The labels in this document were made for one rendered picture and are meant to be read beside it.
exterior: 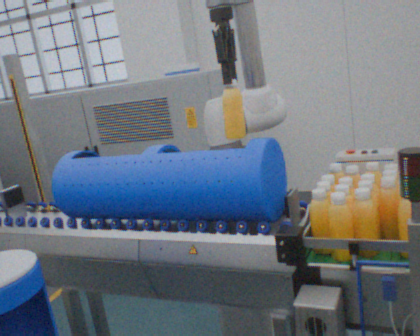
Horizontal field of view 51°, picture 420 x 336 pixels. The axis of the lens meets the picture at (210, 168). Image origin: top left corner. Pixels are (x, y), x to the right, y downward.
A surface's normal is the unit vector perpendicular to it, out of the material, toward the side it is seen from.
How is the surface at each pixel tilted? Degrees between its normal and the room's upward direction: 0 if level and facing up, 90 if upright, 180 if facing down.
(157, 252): 71
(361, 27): 90
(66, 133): 90
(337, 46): 90
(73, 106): 90
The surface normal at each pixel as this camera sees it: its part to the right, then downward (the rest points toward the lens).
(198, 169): -0.43, -0.30
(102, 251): -0.44, -0.06
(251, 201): -0.38, 0.45
